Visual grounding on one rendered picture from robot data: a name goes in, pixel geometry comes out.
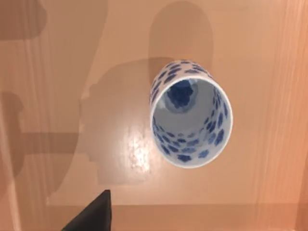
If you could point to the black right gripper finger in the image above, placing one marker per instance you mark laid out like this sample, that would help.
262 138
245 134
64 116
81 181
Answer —
97 214

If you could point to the white and blue patterned cup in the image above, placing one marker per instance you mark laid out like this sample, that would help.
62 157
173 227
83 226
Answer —
192 120

